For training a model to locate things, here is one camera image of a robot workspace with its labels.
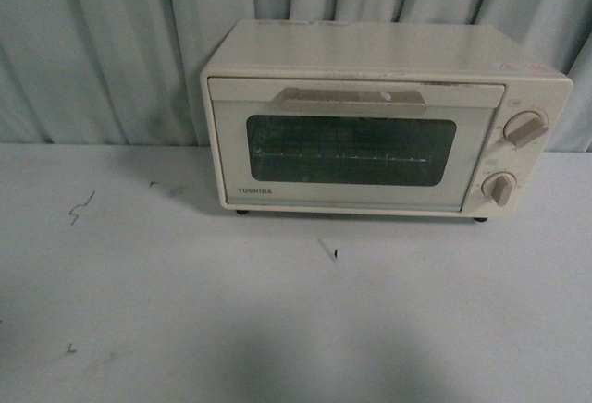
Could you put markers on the cream Toshiba toaster oven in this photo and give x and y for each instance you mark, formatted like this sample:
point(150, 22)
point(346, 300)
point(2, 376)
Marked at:
point(402, 52)

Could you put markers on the beige lower oven knob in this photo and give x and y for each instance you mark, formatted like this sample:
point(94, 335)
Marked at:
point(498, 187)

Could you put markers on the beige oven knob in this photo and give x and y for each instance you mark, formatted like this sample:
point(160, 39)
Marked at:
point(524, 128)
point(498, 187)

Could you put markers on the beige upper oven knob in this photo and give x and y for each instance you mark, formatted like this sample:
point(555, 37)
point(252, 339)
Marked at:
point(524, 128)

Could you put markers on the pale pleated curtain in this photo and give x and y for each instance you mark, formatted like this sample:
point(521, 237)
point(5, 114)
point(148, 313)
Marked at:
point(127, 71)

